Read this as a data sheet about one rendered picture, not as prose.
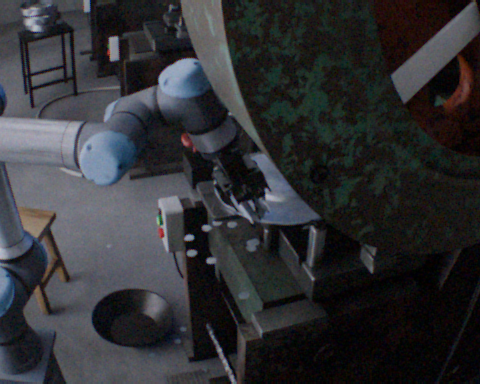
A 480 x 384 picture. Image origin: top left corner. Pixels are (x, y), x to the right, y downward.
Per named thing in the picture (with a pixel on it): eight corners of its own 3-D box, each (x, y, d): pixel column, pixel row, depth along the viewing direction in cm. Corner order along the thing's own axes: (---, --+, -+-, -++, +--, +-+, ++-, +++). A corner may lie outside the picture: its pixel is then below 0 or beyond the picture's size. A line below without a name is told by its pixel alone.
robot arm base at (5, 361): (-16, 370, 105) (-30, 344, 100) (-2, 328, 118) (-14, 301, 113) (37, 377, 106) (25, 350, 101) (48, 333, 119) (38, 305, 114)
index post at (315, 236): (310, 268, 105) (315, 229, 99) (304, 259, 107) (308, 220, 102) (323, 265, 105) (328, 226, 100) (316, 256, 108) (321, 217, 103)
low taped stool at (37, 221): (-16, 299, 188) (-40, 234, 171) (7, 265, 208) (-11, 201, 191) (50, 317, 184) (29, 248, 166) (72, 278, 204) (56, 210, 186)
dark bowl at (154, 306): (102, 364, 166) (98, 352, 162) (90, 308, 190) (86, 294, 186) (184, 350, 174) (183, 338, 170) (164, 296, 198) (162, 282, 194)
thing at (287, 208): (189, 202, 111) (189, 199, 110) (249, 144, 133) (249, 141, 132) (324, 240, 100) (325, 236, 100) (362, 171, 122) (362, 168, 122)
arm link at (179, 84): (158, 65, 86) (204, 49, 83) (185, 114, 93) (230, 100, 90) (147, 90, 80) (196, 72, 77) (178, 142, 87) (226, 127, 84)
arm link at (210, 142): (181, 123, 91) (222, 99, 92) (192, 143, 94) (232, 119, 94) (193, 142, 85) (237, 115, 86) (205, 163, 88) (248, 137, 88)
